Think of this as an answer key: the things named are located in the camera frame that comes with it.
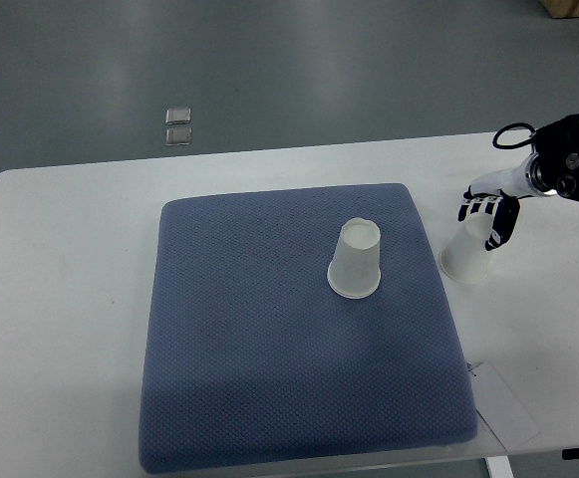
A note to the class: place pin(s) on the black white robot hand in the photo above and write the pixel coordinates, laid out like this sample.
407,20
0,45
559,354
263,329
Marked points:
497,195

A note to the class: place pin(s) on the white paper cup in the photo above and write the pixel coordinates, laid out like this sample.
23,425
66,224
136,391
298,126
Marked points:
464,258
354,271

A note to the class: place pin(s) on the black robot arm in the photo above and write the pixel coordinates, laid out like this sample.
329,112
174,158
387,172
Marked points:
555,167

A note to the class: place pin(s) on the white paper cup on cushion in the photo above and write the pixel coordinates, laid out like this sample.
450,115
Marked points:
354,271

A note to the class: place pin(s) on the wooden furniture corner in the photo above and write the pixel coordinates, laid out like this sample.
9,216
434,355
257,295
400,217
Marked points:
561,9

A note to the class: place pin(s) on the white paper tag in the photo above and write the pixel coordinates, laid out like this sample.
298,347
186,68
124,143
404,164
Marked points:
500,409

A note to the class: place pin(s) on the white table leg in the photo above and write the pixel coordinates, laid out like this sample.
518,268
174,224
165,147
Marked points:
499,467

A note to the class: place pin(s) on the blue textured cushion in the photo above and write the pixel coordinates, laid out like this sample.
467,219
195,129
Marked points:
251,357

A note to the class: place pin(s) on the upper metal floor plate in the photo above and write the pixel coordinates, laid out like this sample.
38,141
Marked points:
178,115

